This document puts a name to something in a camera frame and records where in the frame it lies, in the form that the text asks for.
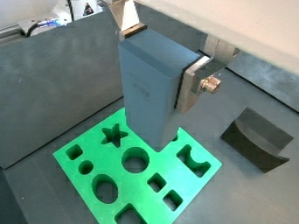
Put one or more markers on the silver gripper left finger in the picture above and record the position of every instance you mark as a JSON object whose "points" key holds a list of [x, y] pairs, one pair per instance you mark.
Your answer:
{"points": [[124, 13]]}

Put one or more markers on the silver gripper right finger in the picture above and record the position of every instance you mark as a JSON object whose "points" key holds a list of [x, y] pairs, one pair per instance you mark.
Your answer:
{"points": [[199, 75]]}

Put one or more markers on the grey rectangular block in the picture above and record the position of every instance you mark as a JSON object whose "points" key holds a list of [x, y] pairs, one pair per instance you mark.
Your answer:
{"points": [[152, 62]]}

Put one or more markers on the dark grey curved block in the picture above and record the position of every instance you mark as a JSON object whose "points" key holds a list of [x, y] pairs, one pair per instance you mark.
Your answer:
{"points": [[258, 140]]}

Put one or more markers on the green shape sorter board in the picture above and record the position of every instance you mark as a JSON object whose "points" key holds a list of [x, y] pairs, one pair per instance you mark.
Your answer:
{"points": [[122, 176]]}

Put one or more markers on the aluminium frame rail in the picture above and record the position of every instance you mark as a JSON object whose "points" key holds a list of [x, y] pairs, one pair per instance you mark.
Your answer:
{"points": [[27, 28]]}

